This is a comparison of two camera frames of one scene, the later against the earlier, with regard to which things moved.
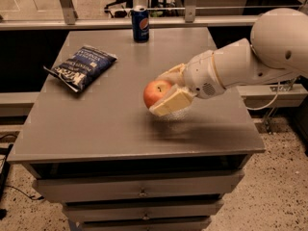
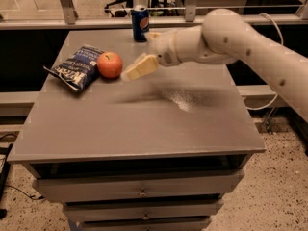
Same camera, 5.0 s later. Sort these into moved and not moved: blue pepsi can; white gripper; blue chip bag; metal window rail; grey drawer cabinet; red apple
Moved: red apple; white gripper
Not moved: metal window rail; blue pepsi can; blue chip bag; grey drawer cabinet
